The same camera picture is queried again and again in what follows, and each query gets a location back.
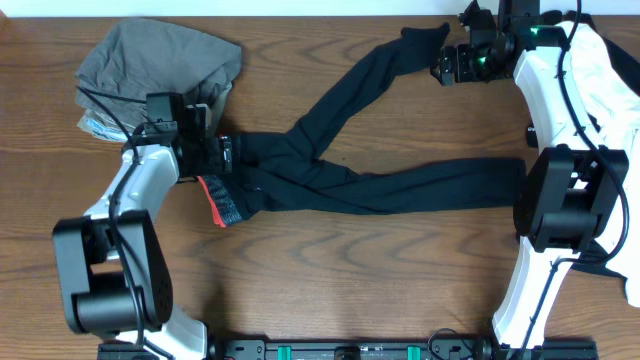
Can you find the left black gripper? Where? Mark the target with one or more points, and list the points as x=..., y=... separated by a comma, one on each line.
x=221, y=155

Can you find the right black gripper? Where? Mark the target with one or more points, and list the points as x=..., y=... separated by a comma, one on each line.
x=461, y=71

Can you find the black leggings with red waistband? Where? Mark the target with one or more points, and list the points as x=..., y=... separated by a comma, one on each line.
x=285, y=171

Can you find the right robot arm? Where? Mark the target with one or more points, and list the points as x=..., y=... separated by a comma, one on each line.
x=573, y=208

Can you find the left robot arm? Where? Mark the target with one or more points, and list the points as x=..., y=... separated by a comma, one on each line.
x=114, y=280

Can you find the folded light blue garment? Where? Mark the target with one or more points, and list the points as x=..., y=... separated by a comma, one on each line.
x=101, y=126

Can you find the folded grey-brown trousers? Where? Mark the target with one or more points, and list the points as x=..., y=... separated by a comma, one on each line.
x=142, y=56

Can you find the black and white shirt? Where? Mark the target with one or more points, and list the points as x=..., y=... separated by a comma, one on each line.
x=603, y=85

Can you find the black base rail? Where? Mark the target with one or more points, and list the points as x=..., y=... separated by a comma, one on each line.
x=447, y=347

